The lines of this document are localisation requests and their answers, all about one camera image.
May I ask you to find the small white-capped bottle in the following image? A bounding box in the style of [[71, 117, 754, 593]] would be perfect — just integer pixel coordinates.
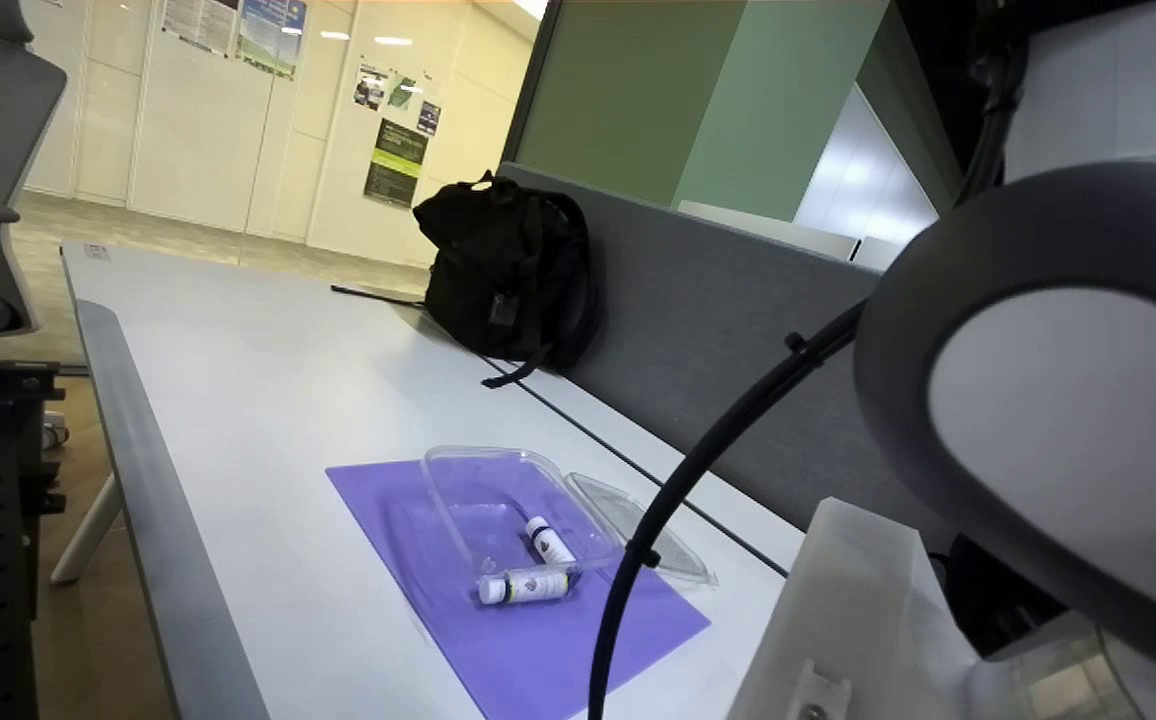
[[519, 511, 582, 570]]

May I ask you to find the clear plastic container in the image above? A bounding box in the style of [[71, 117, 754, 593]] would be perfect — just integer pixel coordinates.
[[420, 445, 628, 610]]

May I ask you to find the white-capped bottle yellow label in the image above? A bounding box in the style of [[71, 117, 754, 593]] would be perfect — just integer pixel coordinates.
[[472, 565, 586, 610]]

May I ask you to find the gray desk partition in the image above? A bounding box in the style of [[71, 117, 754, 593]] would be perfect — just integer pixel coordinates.
[[502, 159, 961, 552]]

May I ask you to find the purple mat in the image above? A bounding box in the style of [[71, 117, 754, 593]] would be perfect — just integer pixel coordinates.
[[323, 453, 715, 720]]

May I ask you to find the white table leg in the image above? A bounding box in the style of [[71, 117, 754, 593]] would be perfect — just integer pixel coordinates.
[[47, 471, 130, 593]]

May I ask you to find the green black wall poster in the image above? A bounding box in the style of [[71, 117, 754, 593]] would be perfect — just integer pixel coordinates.
[[365, 117, 433, 213]]

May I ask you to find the small wall picture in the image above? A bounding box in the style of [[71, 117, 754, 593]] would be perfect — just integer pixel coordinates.
[[352, 62, 392, 113]]

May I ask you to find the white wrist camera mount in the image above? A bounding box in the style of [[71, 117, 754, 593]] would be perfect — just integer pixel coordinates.
[[728, 494, 998, 720]]

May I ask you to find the blue wall poster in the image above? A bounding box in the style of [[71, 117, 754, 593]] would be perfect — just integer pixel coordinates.
[[233, 0, 311, 78]]

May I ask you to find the white wall poster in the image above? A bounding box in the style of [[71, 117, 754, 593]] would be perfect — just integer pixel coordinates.
[[159, 0, 243, 56]]

